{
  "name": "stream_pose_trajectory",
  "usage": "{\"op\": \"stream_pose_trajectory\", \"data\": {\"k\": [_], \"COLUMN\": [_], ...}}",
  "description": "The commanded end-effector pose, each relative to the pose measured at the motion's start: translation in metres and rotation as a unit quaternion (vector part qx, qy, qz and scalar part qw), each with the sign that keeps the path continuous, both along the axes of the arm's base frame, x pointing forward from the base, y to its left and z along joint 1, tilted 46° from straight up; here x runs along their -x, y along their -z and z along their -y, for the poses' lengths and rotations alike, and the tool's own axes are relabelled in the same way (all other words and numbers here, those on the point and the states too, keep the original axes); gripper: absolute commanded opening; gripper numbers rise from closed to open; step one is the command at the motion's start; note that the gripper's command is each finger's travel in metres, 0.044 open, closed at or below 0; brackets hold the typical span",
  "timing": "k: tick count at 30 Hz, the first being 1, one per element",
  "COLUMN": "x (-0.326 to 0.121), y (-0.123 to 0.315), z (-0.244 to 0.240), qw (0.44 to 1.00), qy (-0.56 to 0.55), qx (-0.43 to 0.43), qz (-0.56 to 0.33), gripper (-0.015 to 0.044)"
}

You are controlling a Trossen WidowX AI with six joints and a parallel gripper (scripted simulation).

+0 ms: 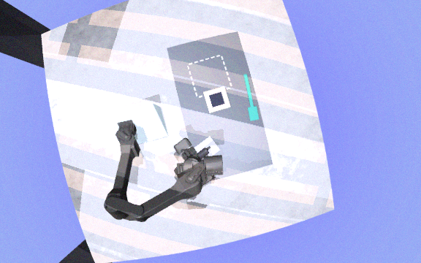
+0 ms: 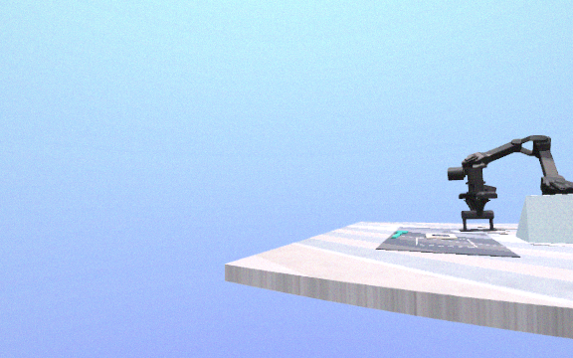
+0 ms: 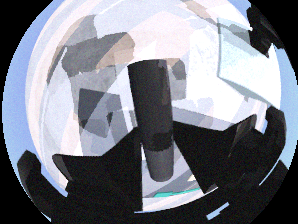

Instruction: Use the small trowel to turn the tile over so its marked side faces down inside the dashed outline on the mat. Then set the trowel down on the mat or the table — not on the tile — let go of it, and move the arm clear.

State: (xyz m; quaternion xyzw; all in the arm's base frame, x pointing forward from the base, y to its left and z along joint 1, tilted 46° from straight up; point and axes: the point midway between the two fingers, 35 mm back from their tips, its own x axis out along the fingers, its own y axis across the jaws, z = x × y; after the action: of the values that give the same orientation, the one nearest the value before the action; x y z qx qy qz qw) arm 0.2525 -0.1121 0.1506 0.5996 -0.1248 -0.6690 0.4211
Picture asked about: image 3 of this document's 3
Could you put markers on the white square tile with grey centre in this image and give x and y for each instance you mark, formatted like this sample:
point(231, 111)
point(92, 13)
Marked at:
point(191, 178)

